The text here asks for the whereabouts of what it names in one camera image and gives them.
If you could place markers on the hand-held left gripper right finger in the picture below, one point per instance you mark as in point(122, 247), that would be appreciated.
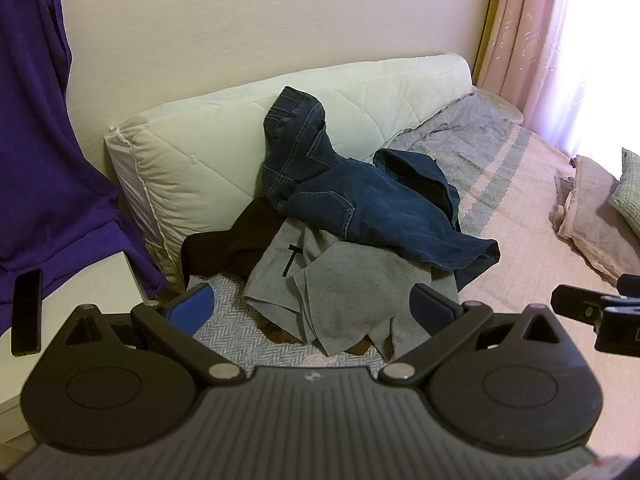
point(431, 310)

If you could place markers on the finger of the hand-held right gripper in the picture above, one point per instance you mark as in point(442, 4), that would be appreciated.
point(629, 282)
point(575, 305)

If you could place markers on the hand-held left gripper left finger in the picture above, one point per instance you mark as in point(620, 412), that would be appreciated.
point(192, 306)

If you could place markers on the dark brown garment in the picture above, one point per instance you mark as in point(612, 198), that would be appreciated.
point(225, 245)

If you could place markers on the grey t-shirt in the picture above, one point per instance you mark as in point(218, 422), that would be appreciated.
point(340, 285)

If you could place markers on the blue denim jeans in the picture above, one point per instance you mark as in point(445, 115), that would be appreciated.
point(370, 200)

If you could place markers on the green checked pillow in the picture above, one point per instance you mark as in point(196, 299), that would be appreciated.
point(627, 192)

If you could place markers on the white nightstand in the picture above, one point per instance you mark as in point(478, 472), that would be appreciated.
point(75, 320)

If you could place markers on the white quilted cushion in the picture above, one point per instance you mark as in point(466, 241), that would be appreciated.
point(200, 160)

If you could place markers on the black phone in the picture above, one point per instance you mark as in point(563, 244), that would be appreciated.
point(26, 312)

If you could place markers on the purple hanging garment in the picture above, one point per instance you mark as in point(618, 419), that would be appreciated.
point(45, 135)

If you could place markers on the pink patterned curtain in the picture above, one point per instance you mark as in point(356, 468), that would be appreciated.
point(540, 45)

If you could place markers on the yellow wooden post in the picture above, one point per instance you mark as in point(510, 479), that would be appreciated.
point(487, 20)

